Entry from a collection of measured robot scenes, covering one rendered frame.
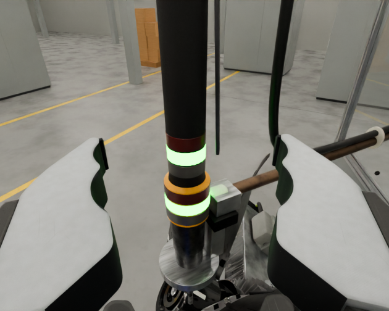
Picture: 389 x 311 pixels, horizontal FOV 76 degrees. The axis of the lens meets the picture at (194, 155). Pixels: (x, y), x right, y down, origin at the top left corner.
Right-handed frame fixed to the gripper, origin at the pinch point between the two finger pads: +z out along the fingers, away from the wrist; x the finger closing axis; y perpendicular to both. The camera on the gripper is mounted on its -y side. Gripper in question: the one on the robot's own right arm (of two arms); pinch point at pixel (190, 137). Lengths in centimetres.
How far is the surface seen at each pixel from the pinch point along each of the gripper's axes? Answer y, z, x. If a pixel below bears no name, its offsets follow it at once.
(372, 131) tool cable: 10.0, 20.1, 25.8
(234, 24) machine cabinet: 47, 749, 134
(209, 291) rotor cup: 42.0, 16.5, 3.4
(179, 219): 11.5, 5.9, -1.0
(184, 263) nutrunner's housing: 18.9, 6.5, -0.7
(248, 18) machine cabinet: 31, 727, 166
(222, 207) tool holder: 12.1, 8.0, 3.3
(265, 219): 50, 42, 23
